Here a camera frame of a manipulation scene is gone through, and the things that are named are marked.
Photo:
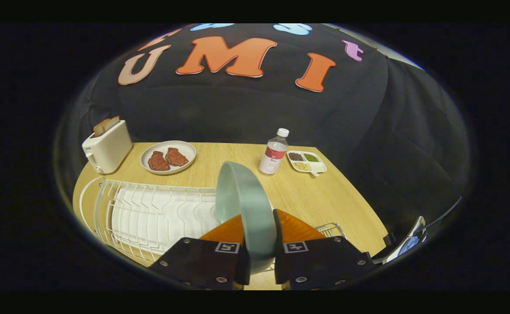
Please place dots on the white toaster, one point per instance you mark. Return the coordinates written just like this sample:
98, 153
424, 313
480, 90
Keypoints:
111, 150

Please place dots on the clear bottle with red label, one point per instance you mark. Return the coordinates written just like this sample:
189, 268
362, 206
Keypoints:
273, 157

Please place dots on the white plate with meat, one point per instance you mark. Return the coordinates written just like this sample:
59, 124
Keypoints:
180, 148

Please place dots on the light green plate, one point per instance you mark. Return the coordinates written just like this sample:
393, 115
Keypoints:
246, 205

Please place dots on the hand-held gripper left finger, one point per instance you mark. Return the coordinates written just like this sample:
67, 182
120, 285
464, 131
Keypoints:
193, 261

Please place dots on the white divided dish with beans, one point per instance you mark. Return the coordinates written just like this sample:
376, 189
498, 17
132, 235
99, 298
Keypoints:
318, 165

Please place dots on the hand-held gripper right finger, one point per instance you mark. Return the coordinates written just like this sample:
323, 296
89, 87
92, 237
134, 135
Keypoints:
324, 261

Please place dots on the white and blue device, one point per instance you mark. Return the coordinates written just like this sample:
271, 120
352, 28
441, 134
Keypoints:
405, 244

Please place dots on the red meat piece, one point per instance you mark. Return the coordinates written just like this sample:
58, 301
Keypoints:
176, 157
158, 162

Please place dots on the brown toast slices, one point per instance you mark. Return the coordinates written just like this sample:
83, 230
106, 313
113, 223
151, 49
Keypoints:
104, 125

